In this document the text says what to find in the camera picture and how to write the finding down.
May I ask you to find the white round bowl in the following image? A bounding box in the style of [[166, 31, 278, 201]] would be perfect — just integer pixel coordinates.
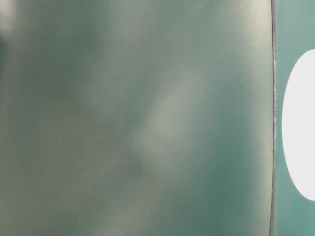
[[282, 50, 315, 201]]

